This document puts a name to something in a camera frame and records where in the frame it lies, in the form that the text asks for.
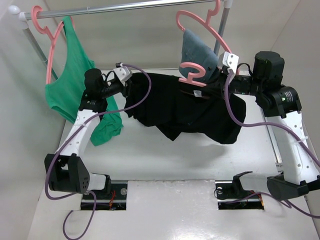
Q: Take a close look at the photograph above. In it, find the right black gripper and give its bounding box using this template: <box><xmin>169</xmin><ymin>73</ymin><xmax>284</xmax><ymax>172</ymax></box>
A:
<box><xmin>201</xmin><ymin>69</ymin><xmax>266</xmax><ymax>100</ymax></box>

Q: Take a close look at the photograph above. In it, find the black t shirt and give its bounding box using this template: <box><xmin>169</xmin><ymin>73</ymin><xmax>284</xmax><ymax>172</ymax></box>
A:
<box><xmin>125</xmin><ymin>72</ymin><xmax>241</xmax><ymax>145</ymax></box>

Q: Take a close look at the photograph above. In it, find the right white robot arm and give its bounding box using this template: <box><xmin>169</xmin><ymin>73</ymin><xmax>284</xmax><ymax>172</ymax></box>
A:
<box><xmin>217</xmin><ymin>51</ymin><xmax>320</xmax><ymax>201</ymax></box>

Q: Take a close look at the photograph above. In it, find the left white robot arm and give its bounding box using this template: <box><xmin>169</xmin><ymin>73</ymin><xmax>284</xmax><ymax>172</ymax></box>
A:
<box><xmin>44</xmin><ymin>65</ymin><xmax>133</xmax><ymax>199</ymax></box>

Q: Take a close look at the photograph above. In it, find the pink hanger with denim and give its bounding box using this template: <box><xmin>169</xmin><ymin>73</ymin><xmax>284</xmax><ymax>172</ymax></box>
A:
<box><xmin>174</xmin><ymin>0</ymin><xmax>238</xmax><ymax>57</ymax></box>

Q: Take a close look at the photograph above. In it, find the pink hanger with tank top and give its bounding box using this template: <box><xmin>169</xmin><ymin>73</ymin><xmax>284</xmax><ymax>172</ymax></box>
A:
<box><xmin>30</xmin><ymin>5</ymin><xmax>76</xmax><ymax>85</ymax></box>

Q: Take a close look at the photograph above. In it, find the green tank top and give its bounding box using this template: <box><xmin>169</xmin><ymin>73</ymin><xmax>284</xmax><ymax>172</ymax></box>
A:
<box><xmin>45</xmin><ymin>16</ymin><xmax>123</xmax><ymax>146</ymax></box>

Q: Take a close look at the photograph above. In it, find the blue denim garment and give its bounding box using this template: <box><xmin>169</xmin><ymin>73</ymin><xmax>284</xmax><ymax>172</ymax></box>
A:
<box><xmin>181</xmin><ymin>29</ymin><xmax>219</xmax><ymax>84</ymax></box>

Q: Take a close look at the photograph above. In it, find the metal clothes rack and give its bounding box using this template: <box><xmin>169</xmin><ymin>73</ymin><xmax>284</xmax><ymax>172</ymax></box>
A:
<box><xmin>7</xmin><ymin>0</ymin><xmax>235</xmax><ymax>76</ymax></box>

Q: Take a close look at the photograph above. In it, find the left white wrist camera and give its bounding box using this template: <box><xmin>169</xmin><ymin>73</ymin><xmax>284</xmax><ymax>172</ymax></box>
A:
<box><xmin>113</xmin><ymin>62</ymin><xmax>133</xmax><ymax>86</ymax></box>

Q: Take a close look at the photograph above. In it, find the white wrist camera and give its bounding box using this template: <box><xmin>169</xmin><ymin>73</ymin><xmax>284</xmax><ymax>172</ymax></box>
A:
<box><xmin>217</xmin><ymin>51</ymin><xmax>240</xmax><ymax>75</ymax></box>
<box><xmin>113</xmin><ymin>62</ymin><xmax>133</xmax><ymax>86</ymax></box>

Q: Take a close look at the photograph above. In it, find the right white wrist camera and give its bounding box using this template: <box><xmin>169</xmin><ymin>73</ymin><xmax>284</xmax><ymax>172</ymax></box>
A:
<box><xmin>217</xmin><ymin>51</ymin><xmax>240</xmax><ymax>75</ymax></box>

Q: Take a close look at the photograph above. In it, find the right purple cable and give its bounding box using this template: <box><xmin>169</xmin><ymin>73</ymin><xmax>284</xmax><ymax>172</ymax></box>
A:
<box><xmin>223</xmin><ymin>72</ymin><xmax>320</xmax><ymax>220</ymax></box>

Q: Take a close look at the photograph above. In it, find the purple cable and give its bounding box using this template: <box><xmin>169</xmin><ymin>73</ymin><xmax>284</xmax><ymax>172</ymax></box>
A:
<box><xmin>223</xmin><ymin>72</ymin><xmax>320</xmax><ymax>220</ymax></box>
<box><xmin>44</xmin><ymin>63</ymin><xmax>153</xmax><ymax>240</ymax></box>

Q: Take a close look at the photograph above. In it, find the aluminium rail right side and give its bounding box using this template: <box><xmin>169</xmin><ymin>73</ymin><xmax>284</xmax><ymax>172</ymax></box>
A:
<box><xmin>263</xmin><ymin>125</ymin><xmax>283</xmax><ymax>173</ymax></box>

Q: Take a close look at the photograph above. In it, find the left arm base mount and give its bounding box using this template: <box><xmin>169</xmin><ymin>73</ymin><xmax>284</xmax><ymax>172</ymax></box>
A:
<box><xmin>93</xmin><ymin>175</ymin><xmax>128</xmax><ymax>211</ymax></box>

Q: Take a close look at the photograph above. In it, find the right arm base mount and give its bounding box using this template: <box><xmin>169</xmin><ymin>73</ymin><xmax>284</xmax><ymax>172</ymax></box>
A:
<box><xmin>213</xmin><ymin>171</ymin><xmax>265</xmax><ymax>210</ymax></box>

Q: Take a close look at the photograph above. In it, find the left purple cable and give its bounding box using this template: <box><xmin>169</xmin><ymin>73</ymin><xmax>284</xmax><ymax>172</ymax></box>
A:
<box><xmin>44</xmin><ymin>63</ymin><xmax>153</xmax><ymax>240</ymax></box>

